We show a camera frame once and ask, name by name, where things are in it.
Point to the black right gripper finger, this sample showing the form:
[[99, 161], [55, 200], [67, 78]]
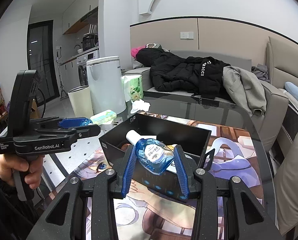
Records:
[[76, 133]]

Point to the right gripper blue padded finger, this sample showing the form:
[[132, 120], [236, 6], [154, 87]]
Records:
[[181, 166], [129, 170], [68, 123]]

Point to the blue liquid bottle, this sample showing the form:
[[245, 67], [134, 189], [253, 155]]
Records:
[[84, 122], [152, 154]]

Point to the brown amber bottle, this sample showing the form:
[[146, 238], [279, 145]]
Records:
[[124, 147]]

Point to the person's left hand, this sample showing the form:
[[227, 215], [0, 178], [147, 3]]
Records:
[[10, 163]]

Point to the cream trash bin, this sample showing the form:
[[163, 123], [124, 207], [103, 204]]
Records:
[[80, 100]]

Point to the green pill case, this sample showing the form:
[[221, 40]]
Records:
[[105, 117]]

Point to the anime printed desk mat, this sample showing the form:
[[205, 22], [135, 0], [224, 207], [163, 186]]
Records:
[[227, 206]]

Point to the black storage box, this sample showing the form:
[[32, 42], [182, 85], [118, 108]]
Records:
[[193, 140]]

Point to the white air purifier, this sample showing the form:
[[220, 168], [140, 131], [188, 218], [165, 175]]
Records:
[[106, 87]]

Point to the crumpled white tissue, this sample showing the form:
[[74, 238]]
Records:
[[140, 105]]

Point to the black glass door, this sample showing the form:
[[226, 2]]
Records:
[[41, 58]]

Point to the green tissue pack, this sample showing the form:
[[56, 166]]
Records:
[[132, 85]]

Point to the black kitchen appliance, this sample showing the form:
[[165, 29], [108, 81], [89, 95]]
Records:
[[89, 41]]

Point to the grey sofa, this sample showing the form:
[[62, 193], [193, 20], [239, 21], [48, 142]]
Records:
[[267, 125]]

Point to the beige cushion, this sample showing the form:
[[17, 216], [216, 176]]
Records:
[[286, 188]]

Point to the black puffer jacket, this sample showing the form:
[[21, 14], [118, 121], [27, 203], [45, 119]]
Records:
[[197, 75]]

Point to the grey hoodie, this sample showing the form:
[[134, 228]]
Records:
[[245, 89]]

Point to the white wall switch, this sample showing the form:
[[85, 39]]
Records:
[[187, 35]]

